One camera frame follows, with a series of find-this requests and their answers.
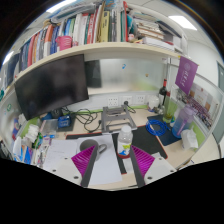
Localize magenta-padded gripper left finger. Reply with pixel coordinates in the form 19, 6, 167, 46
46, 145, 99, 188

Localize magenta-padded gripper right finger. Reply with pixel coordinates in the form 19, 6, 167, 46
128, 145, 177, 188

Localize clear plastic drink bottle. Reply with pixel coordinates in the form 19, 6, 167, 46
116, 124, 134, 159

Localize purple water bottle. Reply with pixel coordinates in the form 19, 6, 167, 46
171, 105, 196, 140

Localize printed white paper sheet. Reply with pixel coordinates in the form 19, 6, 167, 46
42, 138, 81, 172

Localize grey mug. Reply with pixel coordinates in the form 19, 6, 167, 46
78, 138, 109, 163

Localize black desk mat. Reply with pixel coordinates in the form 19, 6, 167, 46
64, 124, 169, 175

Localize dark blue mouse pad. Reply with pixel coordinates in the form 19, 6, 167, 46
146, 114, 183, 147

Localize flat round red coaster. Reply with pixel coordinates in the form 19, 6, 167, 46
116, 151, 132, 160

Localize large white paper sheet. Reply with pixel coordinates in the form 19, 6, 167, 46
75, 132, 124, 187

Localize white tissue pack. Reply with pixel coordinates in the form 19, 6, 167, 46
180, 127, 200, 151

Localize clear plastic box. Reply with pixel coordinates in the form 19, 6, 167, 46
41, 118, 60, 135

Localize small blue box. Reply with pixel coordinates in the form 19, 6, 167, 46
56, 114, 73, 130

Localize white napkin stack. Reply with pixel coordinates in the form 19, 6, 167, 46
24, 123, 41, 144

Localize green drinking glass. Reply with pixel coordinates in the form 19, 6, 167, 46
162, 96, 178, 125

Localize white round jar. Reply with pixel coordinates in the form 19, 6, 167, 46
147, 95, 161, 113

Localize grey metal laptop stand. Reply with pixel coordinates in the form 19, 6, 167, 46
100, 104, 139, 134

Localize group photo poster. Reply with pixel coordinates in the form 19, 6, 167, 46
181, 82, 215, 130

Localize dark wine bottle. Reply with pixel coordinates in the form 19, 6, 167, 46
158, 78, 169, 107

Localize black computer monitor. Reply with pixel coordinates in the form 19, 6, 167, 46
13, 53, 91, 122

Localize purple hanging flag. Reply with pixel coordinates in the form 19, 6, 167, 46
174, 56, 200, 96

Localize ceiling light panels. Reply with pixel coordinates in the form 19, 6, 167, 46
46, 0, 198, 32

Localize blue coiled cable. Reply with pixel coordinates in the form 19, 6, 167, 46
145, 118, 171, 137

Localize black cable bundle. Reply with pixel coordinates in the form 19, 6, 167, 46
61, 106, 103, 134

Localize white wall socket row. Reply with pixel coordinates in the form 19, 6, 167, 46
106, 94, 147, 108

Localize wall shelf with books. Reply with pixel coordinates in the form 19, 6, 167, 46
6, 0, 190, 85

